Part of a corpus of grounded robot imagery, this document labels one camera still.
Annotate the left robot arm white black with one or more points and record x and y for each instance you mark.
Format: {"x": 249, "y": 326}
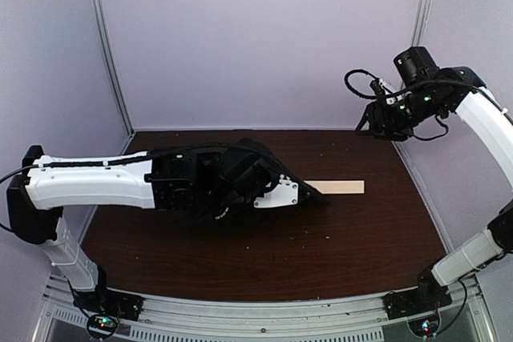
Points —
{"x": 166, "y": 179}

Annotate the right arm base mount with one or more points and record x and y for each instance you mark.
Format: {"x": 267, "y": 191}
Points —
{"x": 410, "y": 303}

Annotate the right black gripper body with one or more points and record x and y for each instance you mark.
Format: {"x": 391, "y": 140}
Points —
{"x": 400, "y": 122}

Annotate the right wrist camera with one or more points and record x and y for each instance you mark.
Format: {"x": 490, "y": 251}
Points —
{"x": 382, "y": 92}

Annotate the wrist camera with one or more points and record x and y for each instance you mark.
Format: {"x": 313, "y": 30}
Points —
{"x": 382, "y": 92}
{"x": 285, "y": 193}

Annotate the right aluminium corner post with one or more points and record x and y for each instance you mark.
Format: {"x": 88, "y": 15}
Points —
{"x": 420, "y": 22}

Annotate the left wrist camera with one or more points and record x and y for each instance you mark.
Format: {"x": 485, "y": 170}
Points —
{"x": 285, "y": 193}

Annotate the aluminium front rail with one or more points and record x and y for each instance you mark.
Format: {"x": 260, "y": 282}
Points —
{"x": 357, "y": 318}

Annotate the aluminium corner post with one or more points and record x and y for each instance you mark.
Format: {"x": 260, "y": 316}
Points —
{"x": 420, "y": 22}
{"x": 109, "y": 62}

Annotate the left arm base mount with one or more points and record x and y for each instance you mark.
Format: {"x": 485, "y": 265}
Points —
{"x": 112, "y": 303}

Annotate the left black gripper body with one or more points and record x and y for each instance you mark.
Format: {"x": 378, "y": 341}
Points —
{"x": 224, "y": 209}

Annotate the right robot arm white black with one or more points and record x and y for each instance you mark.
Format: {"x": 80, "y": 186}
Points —
{"x": 434, "y": 92}

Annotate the light wooden picture frame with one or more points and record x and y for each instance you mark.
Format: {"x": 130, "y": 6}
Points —
{"x": 338, "y": 187}

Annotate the left aluminium corner post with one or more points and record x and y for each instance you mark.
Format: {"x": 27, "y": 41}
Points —
{"x": 109, "y": 62}

